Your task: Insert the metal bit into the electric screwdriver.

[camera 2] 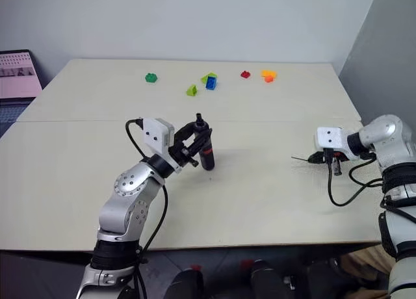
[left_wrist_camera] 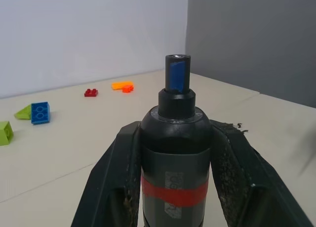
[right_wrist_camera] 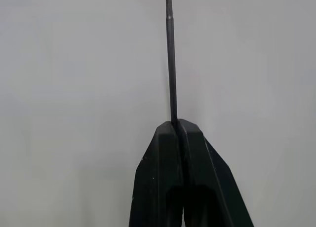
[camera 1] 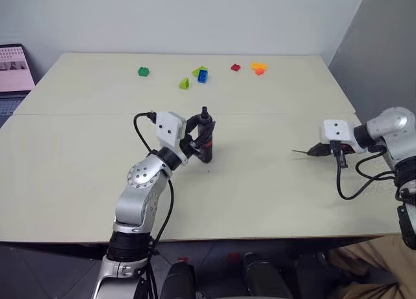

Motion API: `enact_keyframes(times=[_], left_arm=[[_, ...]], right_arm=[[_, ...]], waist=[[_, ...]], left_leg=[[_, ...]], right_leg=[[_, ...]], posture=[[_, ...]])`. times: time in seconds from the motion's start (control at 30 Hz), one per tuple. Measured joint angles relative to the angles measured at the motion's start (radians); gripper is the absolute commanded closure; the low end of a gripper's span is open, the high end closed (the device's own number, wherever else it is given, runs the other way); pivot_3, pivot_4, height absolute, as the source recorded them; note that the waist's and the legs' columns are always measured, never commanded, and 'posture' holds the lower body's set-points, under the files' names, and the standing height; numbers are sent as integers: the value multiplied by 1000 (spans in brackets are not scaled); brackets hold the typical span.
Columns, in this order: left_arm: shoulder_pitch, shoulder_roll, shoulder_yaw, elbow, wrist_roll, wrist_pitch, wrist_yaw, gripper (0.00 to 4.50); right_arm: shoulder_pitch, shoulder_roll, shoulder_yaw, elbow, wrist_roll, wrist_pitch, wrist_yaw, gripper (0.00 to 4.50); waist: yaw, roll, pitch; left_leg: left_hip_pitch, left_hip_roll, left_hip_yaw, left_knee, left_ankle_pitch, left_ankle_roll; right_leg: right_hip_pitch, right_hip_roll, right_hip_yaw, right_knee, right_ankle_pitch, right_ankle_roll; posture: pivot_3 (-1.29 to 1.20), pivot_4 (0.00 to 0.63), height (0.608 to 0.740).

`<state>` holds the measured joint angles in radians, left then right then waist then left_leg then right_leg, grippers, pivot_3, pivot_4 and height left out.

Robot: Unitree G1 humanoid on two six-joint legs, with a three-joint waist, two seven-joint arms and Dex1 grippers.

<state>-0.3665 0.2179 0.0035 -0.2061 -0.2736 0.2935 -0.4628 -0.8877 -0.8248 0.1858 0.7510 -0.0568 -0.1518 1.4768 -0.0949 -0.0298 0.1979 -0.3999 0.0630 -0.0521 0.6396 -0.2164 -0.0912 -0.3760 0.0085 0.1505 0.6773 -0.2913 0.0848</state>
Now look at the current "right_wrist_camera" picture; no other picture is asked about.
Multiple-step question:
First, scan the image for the dark metal screwdriver bit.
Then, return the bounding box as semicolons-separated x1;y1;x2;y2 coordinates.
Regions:
165;0;188;173

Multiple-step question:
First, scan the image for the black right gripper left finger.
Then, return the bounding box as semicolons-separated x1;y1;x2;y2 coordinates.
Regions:
128;121;184;227

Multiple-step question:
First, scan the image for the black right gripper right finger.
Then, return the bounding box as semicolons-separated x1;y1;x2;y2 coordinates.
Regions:
176;118;255;227

